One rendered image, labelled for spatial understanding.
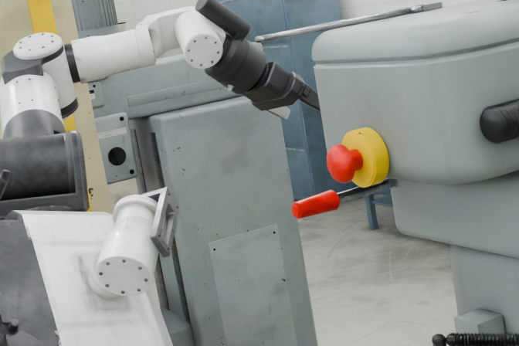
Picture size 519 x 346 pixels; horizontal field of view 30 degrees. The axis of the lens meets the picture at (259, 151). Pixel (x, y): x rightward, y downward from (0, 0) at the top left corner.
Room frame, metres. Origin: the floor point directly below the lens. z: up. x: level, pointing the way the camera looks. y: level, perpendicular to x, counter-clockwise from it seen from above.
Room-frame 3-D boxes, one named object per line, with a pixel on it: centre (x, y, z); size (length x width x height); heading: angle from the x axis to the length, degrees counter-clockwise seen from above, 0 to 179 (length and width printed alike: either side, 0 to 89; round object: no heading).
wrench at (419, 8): (1.12, -0.13, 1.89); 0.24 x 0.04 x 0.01; 119
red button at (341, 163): (0.97, -0.08, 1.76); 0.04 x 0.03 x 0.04; 28
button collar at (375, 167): (0.98, -0.11, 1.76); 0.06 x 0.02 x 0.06; 28
